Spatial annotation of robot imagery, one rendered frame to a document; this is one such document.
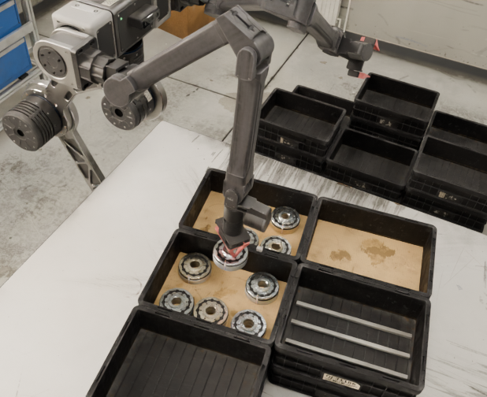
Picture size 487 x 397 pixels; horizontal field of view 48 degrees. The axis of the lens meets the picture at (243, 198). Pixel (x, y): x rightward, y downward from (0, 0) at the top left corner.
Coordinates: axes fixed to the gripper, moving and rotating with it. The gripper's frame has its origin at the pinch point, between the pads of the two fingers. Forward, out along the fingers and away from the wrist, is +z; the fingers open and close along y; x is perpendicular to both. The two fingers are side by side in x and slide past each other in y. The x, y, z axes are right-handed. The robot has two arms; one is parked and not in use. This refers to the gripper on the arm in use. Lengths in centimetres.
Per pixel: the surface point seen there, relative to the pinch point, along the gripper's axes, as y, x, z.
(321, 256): -3.9, -32.3, 16.2
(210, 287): 0.1, 6.2, 16.6
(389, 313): -31, -40, 16
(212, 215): 27.3, -7.1, 16.9
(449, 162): 39, -143, 50
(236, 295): -6.0, -0.1, 16.4
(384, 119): 76, -130, 47
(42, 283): 33, 52, 30
